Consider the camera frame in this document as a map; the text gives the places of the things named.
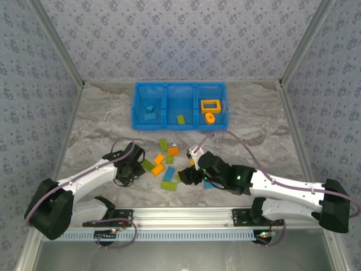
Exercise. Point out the green square lego brick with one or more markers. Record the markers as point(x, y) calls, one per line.
point(178, 178)
point(169, 159)

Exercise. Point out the green long lego brick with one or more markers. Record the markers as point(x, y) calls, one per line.
point(180, 119)
point(148, 165)
point(169, 185)
point(163, 144)

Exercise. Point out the orange long lego brick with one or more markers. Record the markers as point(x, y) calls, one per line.
point(158, 169)
point(158, 159)

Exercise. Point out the orange square lego brick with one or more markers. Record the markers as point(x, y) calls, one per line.
point(173, 151)

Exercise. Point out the teal square lego brick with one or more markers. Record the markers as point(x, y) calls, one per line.
point(149, 108)

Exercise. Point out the orange round lego piece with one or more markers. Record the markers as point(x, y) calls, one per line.
point(210, 120)

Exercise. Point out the orange rectangular lego frame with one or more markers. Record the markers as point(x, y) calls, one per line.
point(203, 106)

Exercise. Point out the blue three-compartment plastic bin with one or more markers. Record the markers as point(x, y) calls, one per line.
point(180, 96)

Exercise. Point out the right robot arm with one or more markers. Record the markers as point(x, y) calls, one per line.
point(287, 194)

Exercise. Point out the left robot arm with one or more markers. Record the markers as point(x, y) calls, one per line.
point(84, 180)

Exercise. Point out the small black controller board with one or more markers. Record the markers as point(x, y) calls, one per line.
point(105, 234)
point(265, 235)

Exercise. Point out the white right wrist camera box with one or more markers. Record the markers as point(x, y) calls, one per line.
point(195, 152)

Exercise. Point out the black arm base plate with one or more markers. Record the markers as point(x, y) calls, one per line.
point(239, 217)
point(124, 217)

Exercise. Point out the aluminium front frame rail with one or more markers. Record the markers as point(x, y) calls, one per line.
point(180, 217)

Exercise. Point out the aluminium side frame rail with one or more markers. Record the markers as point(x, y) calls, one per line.
point(287, 113)
point(74, 113)

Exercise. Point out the aluminium lower frame leg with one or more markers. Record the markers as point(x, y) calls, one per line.
point(26, 251)
point(335, 251)

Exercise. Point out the aluminium slanted frame post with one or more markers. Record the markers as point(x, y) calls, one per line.
point(307, 42)

